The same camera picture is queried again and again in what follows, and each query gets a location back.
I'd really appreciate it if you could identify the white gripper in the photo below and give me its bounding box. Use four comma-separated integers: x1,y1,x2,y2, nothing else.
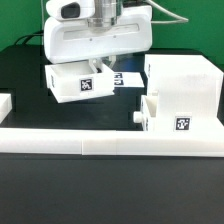
44,0,152,64

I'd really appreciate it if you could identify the white drawer box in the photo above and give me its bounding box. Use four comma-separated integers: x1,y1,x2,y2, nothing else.
45,61,114,103
133,94,158,132

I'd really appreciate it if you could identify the white drawer box front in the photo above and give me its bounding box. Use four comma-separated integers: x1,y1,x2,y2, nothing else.
133,94,158,132

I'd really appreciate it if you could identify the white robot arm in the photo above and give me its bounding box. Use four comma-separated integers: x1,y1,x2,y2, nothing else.
44,0,152,64

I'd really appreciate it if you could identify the white drawer cabinet housing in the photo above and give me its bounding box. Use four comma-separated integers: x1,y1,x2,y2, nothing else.
144,54,223,133

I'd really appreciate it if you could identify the white marker sheet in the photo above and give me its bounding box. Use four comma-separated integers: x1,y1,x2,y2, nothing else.
114,72,144,88

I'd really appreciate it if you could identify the white obstacle fence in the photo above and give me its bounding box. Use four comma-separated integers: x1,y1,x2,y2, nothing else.
0,93,224,157

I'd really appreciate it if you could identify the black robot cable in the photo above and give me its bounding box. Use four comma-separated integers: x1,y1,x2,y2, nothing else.
13,31,45,46

